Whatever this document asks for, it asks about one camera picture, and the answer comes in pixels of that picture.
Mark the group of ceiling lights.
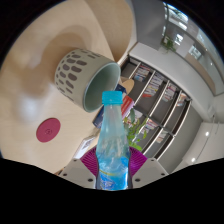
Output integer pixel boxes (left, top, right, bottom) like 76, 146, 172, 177
189, 129, 212, 164

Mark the flat round red coaster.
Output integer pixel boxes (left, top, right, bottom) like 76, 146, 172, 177
35, 117, 62, 144

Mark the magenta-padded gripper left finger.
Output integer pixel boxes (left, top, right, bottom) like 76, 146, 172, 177
58, 147, 102, 190

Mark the grey bookshelf unit with books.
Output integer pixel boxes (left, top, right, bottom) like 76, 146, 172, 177
118, 56, 193, 161

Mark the grey-green patterned mug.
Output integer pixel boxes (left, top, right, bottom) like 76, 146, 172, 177
54, 48, 122, 113

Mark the small leafy floor plant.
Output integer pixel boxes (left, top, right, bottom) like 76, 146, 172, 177
161, 34, 177, 53

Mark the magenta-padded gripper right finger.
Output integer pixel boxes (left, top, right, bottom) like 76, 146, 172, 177
128, 146, 169, 189

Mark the red book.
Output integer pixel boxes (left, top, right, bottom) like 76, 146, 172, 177
120, 95, 135, 119

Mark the clear bottle with blue cap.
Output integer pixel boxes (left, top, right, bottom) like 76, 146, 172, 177
95, 90, 131, 192

